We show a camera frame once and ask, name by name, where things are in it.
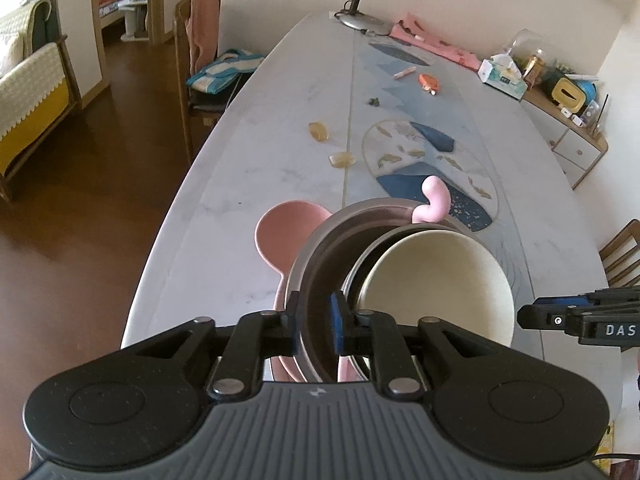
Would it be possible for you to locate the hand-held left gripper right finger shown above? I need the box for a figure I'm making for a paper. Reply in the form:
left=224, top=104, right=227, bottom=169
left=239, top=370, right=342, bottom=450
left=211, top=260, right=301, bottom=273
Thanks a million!
left=327, top=292, right=501, bottom=402

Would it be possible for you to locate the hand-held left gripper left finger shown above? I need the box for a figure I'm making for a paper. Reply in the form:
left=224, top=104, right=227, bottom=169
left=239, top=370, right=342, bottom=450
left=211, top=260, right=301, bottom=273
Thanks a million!
left=131, top=292, right=303, bottom=401

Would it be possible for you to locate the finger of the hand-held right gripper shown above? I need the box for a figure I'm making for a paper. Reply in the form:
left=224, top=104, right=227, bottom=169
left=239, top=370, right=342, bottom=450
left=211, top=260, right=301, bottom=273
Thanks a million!
left=517, top=304, right=601, bottom=335
left=531, top=290, right=640, bottom=311

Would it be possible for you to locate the wide stainless steel bowl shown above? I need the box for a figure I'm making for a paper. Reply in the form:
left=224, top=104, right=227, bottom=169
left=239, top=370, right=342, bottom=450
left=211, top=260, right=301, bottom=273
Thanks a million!
left=284, top=199, right=491, bottom=383

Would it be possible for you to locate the pink bear-shaped plate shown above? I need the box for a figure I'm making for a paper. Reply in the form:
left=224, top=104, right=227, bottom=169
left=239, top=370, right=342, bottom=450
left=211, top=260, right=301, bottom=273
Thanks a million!
left=255, top=200, right=341, bottom=381

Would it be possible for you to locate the cream bowl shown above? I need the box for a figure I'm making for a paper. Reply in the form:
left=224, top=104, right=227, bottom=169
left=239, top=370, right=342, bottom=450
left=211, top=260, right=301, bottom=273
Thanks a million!
left=357, top=230, right=515, bottom=348

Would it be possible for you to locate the wooden slat-back chair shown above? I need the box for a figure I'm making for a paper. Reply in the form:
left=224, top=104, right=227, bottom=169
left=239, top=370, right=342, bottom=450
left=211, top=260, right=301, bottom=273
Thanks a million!
left=597, top=220, right=640, bottom=288

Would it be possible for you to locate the white drawer cabinet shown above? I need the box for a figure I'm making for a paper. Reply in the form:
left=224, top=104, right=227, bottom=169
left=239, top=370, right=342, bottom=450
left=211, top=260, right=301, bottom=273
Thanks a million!
left=520, top=72, right=610, bottom=191

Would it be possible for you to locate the yellow tissue holder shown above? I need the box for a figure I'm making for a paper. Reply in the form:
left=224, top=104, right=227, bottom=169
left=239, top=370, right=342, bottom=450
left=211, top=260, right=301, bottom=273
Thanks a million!
left=552, top=77, right=588, bottom=111

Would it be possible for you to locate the white tissue box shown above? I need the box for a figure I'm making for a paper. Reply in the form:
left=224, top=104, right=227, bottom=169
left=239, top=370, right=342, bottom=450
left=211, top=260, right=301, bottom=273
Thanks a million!
left=477, top=55, right=528, bottom=100

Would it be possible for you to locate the amber drink bottle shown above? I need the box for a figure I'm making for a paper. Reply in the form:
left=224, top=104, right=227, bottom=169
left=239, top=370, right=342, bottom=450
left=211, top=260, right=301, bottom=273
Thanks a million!
left=522, top=49, right=547, bottom=90

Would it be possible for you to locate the large glass jar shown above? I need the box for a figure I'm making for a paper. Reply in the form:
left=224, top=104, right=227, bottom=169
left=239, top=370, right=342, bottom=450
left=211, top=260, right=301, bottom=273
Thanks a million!
left=507, top=29, right=548, bottom=76

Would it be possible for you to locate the pink printed cloth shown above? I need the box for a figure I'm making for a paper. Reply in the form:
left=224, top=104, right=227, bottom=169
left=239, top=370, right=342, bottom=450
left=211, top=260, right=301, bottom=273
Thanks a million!
left=390, top=12, right=483, bottom=72

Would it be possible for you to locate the wooden chair with towel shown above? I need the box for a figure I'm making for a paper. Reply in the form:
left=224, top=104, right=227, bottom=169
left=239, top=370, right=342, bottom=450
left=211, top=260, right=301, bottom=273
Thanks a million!
left=172, top=0, right=266, bottom=166

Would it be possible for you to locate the pink towel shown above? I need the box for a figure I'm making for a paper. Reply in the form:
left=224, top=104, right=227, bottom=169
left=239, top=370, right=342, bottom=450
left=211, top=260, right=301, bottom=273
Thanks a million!
left=190, top=0, right=222, bottom=73

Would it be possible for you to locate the sofa with cream cover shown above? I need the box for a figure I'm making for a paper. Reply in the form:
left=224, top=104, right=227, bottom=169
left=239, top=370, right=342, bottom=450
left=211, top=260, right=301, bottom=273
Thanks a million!
left=0, top=0, right=83, bottom=203

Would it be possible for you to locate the white bookshelf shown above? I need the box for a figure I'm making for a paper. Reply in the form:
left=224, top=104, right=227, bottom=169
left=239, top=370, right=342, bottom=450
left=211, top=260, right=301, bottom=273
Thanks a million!
left=117, top=0, right=151, bottom=43

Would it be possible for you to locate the wooden door frame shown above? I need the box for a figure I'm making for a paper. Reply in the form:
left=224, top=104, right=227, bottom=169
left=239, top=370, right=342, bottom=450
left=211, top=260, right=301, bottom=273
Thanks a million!
left=90, top=0, right=167, bottom=106

